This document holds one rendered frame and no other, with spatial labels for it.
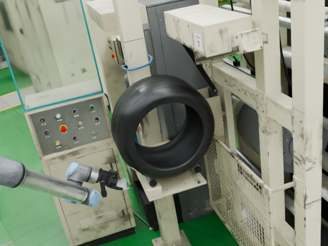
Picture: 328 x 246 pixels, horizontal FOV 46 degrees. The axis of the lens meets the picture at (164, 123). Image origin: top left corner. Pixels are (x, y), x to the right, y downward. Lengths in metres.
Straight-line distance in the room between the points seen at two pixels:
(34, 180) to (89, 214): 1.35
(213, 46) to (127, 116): 0.59
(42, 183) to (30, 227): 2.00
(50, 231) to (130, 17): 2.15
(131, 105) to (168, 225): 1.20
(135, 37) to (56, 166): 1.14
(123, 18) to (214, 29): 0.68
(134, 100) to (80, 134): 0.91
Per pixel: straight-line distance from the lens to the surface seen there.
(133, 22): 2.31
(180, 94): 2.06
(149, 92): 2.03
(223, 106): 2.62
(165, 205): 2.84
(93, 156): 2.89
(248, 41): 1.77
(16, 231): 3.88
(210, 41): 1.80
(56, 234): 3.64
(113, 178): 2.27
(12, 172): 1.76
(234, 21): 1.83
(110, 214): 3.17
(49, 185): 1.90
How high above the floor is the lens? 2.14
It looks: 25 degrees down
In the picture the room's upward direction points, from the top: 10 degrees counter-clockwise
